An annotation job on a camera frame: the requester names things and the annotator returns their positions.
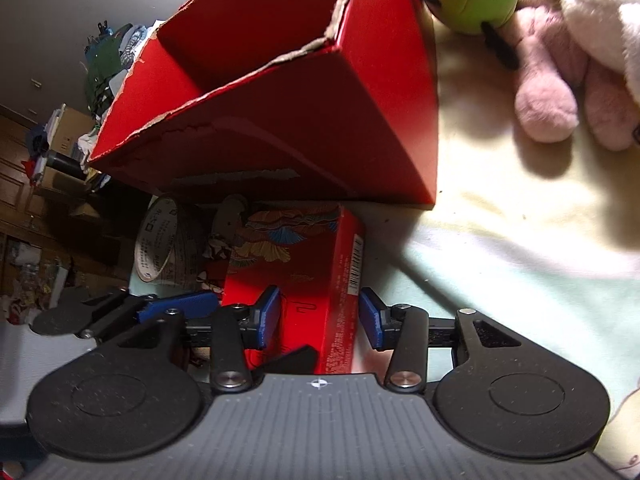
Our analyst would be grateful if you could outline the red cardboard box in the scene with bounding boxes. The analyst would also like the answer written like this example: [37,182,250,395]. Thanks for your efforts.
[87,0,439,209]

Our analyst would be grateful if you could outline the dark green cloth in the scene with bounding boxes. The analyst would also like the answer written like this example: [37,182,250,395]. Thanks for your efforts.
[84,22,136,111]

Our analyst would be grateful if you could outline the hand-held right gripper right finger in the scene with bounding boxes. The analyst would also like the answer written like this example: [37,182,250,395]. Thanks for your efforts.
[359,286,523,395]

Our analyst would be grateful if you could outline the clear packing tape roll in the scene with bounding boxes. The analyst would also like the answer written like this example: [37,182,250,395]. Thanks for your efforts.
[134,195,217,289]

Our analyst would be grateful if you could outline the red patterned gift box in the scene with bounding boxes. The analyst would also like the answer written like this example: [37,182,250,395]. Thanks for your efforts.
[222,202,366,376]

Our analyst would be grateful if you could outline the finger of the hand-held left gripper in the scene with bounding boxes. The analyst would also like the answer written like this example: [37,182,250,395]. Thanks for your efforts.
[29,287,221,341]

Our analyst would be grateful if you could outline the wooden cabinet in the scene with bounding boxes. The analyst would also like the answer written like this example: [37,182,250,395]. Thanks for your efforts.
[0,105,56,246]

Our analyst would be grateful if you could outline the brown cardboard box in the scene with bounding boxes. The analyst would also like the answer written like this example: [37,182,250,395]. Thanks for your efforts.
[50,105,97,158]

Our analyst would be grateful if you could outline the pink white plush toy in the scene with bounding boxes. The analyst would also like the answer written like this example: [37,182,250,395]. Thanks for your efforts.
[514,0,640,153]

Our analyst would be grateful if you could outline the red patterned candy wrapper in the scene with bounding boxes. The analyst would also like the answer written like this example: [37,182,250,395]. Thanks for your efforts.
[200,237,227,293]

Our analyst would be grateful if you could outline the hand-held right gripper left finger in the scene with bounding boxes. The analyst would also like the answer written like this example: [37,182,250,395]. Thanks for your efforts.
[100,285,282,395]

